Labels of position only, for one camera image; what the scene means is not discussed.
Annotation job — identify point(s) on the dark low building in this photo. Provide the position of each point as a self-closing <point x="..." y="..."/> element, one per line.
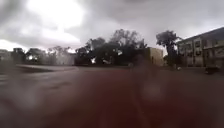
<point x="106" y="57"/>

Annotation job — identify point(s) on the row of trees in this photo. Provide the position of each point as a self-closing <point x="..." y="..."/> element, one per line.
<point x="125" y="38"/>

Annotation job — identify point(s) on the red running track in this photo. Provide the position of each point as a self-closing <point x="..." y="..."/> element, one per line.
<point x="116" y="100"/>

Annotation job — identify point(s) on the small tan building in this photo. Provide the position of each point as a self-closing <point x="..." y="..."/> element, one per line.
<point x="155" y="56"/>

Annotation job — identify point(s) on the tall tree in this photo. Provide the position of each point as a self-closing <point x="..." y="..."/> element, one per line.
<point x="168" y="40"/>

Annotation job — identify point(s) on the grass strip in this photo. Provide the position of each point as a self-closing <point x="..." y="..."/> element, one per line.
<point x="36" y="68"/>

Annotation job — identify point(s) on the long multi-storey building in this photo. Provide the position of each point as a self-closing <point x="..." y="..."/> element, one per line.
<point x="203" y="50"/>

